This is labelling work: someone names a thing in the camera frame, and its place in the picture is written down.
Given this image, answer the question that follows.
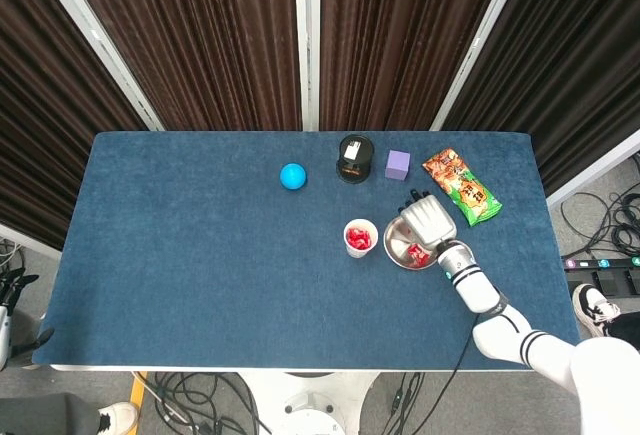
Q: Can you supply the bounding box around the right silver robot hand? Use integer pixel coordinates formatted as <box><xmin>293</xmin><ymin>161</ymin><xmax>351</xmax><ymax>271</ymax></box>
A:
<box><xmin>399</xmin><ymin>188</ymin><xmax>460</xmax><ymax>249</ymax></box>

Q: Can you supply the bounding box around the blue ball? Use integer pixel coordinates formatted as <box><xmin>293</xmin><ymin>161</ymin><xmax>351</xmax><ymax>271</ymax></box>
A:
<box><xmin>279</xmin><ymin>162</ymin><xmax>309</xmax><ymax>191</ymax></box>

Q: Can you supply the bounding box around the steel bowl with candies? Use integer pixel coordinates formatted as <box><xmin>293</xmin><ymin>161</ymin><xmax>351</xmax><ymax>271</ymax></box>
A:
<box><xmin>383</xmin><ymin>214</ymin><xmax>441</xmax><ymax>271</ymax></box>

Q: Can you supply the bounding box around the brown curtain panel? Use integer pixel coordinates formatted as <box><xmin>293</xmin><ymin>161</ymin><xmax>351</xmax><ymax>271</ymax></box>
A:
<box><xmin>0</xmin><ymin>0</ymin><xmax>151</xmax><ymax>251</ymax></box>
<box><xmin>319</xmin><ymin>0</ymin><xmax>511</xmax><ymax>132</ymax></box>
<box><xmin>442</xmin><ymin>0</ymin><xmax>640</xmax><ymax>196</ymax></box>
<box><xmin>59</xmin><ymin>0</ymin><xmax>304</xmax><ymax>132</ymax></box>

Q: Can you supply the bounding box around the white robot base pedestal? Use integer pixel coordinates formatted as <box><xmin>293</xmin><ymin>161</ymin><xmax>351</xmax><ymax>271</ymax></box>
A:
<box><xmin>234</xmin><ymin>370</ymin><xmax>377</xmax><ymax>435</ymax></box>

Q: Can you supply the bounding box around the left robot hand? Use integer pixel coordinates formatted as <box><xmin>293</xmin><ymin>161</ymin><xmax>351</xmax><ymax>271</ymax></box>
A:
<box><xmin>0</xmin><ymin>268</ymin><xmax>55</xmax><ymax>370</ymax></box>

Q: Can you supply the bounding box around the black cable tangle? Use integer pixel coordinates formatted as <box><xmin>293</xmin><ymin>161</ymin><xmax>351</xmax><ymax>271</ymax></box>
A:
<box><xmin>132</xmin><ymin>369</ymin><xmax>274</xmax><ymax>435</ymax></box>

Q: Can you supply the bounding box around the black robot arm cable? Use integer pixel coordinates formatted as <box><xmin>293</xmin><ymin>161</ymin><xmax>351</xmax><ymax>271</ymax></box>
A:
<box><xmin>434</xmin><ymin>337</ymin><xmax>476</xmax><ymax>435</ymax></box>

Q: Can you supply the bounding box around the blue velvet table cloth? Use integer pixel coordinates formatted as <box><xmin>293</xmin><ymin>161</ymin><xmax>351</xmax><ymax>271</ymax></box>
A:
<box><xmin>31</xmin><ymin>130</ymin><xmax>586</xmax><ymax>371</ymax></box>

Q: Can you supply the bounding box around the yellow floor tape strip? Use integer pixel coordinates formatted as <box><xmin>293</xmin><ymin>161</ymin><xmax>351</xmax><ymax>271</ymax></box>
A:
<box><xmin>128</xmin><ymin>370</ymin><xmax>149</xmax><ymax>409</ymax></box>

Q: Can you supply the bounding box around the white black sneaker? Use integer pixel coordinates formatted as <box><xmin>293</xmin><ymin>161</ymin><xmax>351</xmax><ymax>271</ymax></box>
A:
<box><xmin>572</xmin><ymin>283</ymin><xmax>622</xmax><ymax>351</ymax></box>

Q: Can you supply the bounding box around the dark grey trouser leg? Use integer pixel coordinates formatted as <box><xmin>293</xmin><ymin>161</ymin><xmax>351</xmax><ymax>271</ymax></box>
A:
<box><xmin>0</xmin><ymin>391</ymin><xmax>104</xmax><ymax>435</ymax></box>

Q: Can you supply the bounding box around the black trouser leg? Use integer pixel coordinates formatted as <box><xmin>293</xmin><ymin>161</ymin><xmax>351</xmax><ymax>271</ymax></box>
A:
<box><xmin>607</xmin><ymin>312</ymin><xmax>640</xmax><ymax>346</ymax></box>

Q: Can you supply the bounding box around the green orange snack bag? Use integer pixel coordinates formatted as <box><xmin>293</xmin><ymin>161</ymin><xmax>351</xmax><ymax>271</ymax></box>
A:
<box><xmin>422</xmin><ymin>148</ymin><xmax>503</xmax><ymax>228</ymax></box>

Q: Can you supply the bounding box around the purple cube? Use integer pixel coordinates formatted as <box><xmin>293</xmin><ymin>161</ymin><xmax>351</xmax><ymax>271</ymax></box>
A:
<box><xmin>384</xmin><ymin>149</ymin><xmax>412</xmax><ymax>181</ymax></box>

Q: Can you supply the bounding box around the black cable coil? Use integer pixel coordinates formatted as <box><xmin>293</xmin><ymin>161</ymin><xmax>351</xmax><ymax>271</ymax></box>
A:
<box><xmin>559</xmin><ymin>152</ymin><xmax>640</xmax><ymax>261</ymax></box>

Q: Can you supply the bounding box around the white paper cup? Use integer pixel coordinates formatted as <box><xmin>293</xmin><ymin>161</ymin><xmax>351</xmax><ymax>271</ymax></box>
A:
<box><xmin>342</xmin><ymin>218</ymin><xmax>379</xmax><ymax>260</ymax></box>

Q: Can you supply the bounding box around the white table frame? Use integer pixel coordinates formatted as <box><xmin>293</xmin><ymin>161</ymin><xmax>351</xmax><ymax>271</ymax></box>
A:
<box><xmin>49</xmin><ymin>364</ymin><xmax>494</xmax><ymax>374</ymax></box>

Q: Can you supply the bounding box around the black cylindrical can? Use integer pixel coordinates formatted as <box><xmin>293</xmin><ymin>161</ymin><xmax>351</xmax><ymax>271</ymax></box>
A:
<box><xmin>335</xmin><ymin>133</ymin><xmax>376</xmax><ymax>185</ymax></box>

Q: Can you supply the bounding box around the black foot pedal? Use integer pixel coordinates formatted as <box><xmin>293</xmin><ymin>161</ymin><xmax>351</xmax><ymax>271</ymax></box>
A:
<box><xmin>567</xmin><ymin>267</ymin><xmax>640</xmax><ymax>301</ymax></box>

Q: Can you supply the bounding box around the black cable with green light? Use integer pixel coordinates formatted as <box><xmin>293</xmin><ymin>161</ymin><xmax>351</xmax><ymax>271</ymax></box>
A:
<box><xmin>379</xmin><ymin>370</ymin><xmax>426</xmax><ymax>435</ymax></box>

